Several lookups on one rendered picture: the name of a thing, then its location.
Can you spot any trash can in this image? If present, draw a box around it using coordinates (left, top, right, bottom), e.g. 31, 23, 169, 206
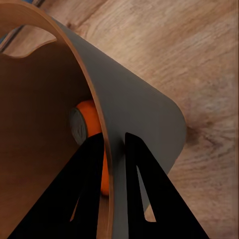
0, 0, 187, 239

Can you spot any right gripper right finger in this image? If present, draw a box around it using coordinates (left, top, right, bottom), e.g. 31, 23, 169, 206
125, 132, 209, 239

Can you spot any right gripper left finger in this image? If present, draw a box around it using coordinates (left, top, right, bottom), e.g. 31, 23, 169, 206
7, 132, 105, 239

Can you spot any can of soda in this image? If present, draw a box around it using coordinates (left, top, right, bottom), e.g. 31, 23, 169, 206
100, 148, 109, 197
70, 99, 102, 144

